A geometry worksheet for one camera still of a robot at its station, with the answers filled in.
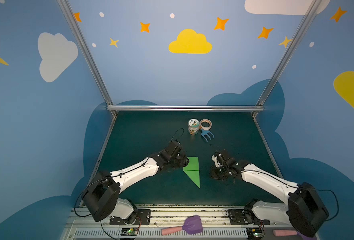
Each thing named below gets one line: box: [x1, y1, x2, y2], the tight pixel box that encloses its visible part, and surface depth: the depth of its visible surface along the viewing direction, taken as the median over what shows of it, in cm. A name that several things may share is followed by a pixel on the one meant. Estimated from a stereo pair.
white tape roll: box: [199, 118, 213, 131], surface depth 117 cm
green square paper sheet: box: [183, 156, 201, 189], surface depth 92 cm
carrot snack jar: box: [188, 118, 200, 135], surface depth 107 cm
